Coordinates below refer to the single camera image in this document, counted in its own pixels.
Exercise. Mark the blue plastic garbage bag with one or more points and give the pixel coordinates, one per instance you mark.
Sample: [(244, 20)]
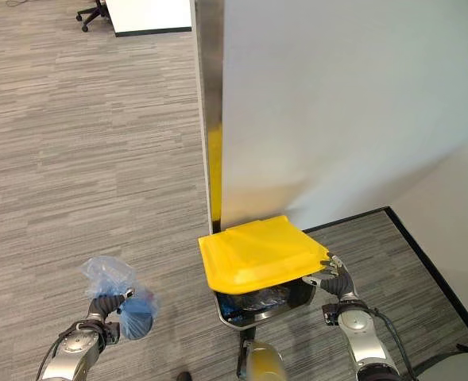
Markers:
[(126, 293)]

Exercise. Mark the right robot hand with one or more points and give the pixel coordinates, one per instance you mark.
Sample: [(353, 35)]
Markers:
[(336, 280)]

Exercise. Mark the yellow trash can lid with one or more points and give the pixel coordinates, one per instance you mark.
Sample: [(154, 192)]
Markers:
[(257, 254)]

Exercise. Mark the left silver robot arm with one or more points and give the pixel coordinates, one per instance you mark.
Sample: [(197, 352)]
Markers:
[(76, 349)]

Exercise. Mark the white desk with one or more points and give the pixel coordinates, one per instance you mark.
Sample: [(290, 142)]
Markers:
[(150, 16)]

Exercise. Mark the grey object at corner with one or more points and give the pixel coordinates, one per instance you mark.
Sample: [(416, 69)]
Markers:
[(454, 367)]

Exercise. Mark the black office chair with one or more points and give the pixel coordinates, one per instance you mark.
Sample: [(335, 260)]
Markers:
[(92, 12)]

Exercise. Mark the white partition panel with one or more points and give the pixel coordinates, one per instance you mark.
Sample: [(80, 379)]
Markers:
[(337, 111)]

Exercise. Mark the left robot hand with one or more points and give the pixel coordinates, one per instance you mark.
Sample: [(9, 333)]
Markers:
[(105, 303)]

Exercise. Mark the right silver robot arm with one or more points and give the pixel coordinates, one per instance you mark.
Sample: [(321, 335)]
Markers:
[(370, 341)]

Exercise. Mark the grey large trash can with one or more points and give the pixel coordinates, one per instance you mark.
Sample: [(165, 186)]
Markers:
[(263, 303)]

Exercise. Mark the dark robot foot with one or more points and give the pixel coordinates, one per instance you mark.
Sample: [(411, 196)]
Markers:
[(184, 376)]

